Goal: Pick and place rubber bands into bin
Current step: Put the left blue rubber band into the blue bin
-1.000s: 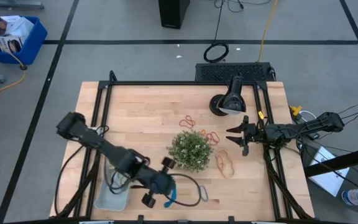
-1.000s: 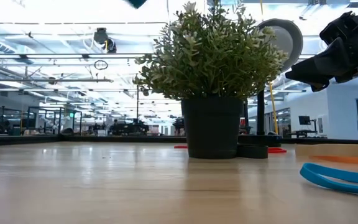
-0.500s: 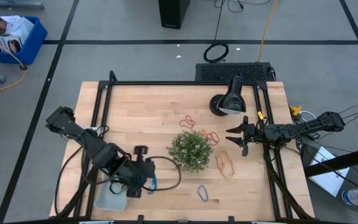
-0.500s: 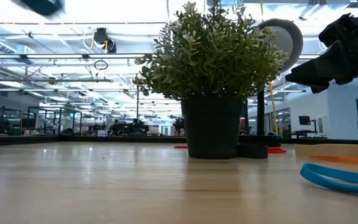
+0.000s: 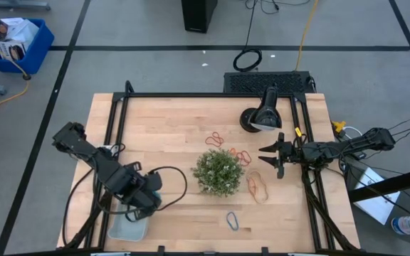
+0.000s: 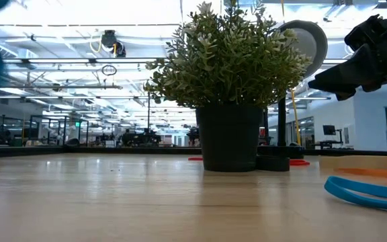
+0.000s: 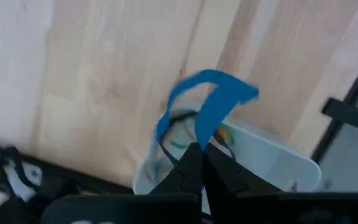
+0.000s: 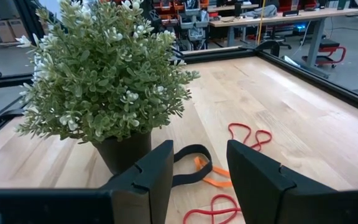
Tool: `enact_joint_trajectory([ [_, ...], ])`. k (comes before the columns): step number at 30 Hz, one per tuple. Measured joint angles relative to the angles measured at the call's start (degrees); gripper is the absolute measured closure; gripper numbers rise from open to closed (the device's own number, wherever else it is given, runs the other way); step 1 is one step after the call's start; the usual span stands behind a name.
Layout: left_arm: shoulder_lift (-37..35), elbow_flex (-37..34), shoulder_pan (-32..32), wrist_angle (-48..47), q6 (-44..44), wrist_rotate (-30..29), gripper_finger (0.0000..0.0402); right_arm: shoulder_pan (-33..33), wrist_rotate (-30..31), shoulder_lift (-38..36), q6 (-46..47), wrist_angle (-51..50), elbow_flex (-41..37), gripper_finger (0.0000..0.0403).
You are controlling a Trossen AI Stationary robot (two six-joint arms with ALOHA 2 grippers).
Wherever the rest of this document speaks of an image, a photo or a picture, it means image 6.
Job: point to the black aluminium table frame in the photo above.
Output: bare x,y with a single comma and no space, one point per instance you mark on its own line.
113,151

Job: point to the thin light blue rubber band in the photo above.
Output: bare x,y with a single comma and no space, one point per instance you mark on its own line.
328,187

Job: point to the black overhead camera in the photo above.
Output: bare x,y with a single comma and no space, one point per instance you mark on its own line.
111,40

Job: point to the black background workstation frame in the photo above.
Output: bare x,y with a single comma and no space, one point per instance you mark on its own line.
65,129

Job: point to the black desk lamp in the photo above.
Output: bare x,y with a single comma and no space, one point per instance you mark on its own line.
281,127

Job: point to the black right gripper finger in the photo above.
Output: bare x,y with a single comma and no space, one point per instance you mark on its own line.
346,94
354,70

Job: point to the thin red rubber band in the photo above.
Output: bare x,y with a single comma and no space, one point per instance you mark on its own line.
195,158

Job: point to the orange rubber band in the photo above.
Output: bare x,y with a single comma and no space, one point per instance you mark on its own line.
368,172

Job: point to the green artificial plant black pot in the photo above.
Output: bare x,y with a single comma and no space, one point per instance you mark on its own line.
228,138

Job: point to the wide red rubber band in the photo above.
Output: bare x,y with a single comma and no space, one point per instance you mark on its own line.
299,163

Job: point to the wide tan rubber band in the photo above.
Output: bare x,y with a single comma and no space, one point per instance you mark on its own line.
365,163

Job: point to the black rubber band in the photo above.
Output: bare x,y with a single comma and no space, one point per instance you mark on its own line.
274,164

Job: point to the dark background robot station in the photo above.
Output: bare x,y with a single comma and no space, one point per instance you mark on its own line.
143,138

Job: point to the black computer monitor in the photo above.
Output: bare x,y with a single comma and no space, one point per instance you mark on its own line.
329,130

